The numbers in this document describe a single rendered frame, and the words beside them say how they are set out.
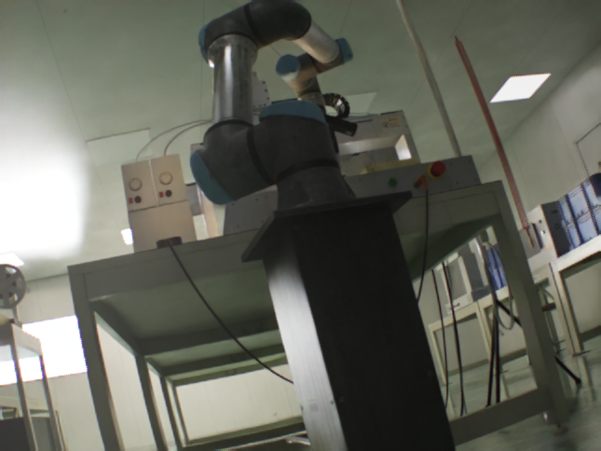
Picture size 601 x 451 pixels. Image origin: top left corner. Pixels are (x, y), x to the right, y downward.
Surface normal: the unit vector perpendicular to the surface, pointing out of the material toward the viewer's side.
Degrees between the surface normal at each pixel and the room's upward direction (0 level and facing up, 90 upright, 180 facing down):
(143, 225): 90
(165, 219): 90
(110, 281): 90
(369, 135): 90
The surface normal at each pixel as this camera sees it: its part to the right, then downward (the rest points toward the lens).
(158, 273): 0.14, -0.32
